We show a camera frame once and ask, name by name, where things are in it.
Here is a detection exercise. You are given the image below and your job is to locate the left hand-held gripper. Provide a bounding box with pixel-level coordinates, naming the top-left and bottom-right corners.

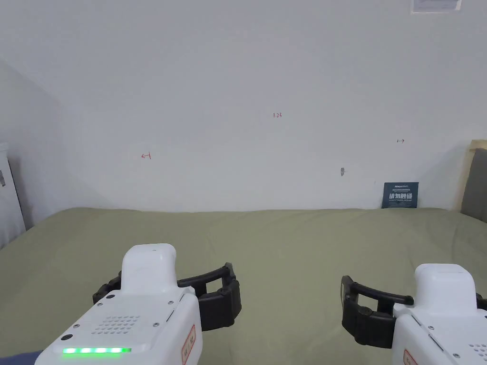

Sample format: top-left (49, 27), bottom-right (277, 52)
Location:
top-left (34, 243), bottom-right (243, 365)

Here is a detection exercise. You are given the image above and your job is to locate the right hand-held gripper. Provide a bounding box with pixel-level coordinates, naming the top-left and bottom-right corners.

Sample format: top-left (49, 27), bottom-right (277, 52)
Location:
top-left (340, 264), bottom-right (487, 365)

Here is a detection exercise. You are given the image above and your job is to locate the dark blue sign card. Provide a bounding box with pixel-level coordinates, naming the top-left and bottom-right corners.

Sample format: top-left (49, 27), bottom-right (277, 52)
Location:
top-left (381, 182), bottom-right (419, 210)

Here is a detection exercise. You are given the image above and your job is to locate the bed with pale green sheet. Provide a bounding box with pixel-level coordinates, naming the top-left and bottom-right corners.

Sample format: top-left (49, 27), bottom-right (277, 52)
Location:
top-left (0, 207), bottom-right (487, 365)

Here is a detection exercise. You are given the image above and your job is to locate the grey padded headboard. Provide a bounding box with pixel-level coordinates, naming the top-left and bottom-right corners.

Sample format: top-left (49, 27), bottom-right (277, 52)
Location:
top-left (450, 139), bottom-right (487, 224)

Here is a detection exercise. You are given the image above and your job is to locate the dark blue garment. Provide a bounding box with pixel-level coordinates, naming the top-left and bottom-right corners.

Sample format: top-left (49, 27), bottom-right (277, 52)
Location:
top-left (0, 351), bottom-right (42, 365)

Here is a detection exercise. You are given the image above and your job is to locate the white upright unit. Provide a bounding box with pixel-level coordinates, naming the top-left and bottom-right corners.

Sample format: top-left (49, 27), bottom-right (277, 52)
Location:
top-left (0, 142), bottom-right (27, 250)

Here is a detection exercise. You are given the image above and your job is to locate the white paper notice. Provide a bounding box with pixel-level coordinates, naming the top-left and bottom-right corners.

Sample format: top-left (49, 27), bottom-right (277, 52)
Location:
top-left (411, 0), bottom-right (463, 14)

